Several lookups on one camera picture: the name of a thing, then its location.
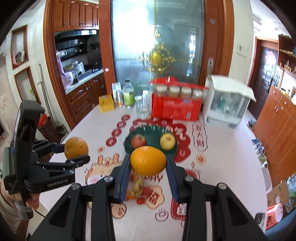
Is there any brown yellow russet pear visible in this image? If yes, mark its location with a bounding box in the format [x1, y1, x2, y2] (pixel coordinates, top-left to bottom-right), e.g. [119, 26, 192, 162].
[64, 137, 89, 160]

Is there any spotted yellow banana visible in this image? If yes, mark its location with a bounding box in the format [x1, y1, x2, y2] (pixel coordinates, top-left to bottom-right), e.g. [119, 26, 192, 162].
[126, 171, 144, 200]

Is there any red apple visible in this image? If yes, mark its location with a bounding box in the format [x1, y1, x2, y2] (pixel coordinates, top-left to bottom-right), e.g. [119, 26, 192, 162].
[131, 134, 147, 149]

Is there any person left hand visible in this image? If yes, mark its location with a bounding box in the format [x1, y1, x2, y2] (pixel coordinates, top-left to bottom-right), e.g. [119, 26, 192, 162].
[1, 181, 40, 210]

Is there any festive printed tablecloth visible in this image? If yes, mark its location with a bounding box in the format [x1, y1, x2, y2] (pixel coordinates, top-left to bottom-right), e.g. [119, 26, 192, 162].
[69, 108, 267, 240]

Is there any yellow cardboard box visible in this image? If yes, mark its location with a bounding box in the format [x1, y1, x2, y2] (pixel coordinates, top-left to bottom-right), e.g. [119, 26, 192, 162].
[99, 94, 115, 113]

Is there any small silver can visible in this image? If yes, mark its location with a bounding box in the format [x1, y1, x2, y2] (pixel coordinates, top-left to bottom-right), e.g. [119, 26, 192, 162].
[116, 90, 125, 107]

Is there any dark green scalloped plate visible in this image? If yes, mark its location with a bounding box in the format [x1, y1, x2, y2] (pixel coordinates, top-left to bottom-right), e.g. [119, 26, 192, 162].
[124, 125, 178, 157]

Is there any white carton box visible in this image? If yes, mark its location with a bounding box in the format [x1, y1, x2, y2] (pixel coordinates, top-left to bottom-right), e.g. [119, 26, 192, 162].
[112, 82, 121, 104]

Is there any green label glass bottle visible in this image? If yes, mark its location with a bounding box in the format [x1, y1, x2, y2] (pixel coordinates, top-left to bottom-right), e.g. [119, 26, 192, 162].
[122, 78, 134, 108]

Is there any clear ribbed drinking glass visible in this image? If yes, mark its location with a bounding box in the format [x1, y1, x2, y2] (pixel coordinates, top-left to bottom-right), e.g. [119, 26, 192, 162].
[135, 101, 150, 120]

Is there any small glass jar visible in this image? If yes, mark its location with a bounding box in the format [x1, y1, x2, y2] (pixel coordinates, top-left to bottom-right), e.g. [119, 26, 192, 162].
[134, 95, 142, 103]

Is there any white squeeze bottle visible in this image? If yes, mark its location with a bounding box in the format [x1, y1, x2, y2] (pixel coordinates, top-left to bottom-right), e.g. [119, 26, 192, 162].
[142, 90, 149, 105]

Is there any red paper cup package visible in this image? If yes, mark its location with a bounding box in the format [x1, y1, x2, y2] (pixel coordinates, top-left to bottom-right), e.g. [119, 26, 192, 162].
[149, 76, 209, 121]

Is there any gold ornament door decoration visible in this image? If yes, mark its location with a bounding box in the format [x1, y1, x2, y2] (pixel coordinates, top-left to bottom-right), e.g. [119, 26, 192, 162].
[137, 26, 177, 74]

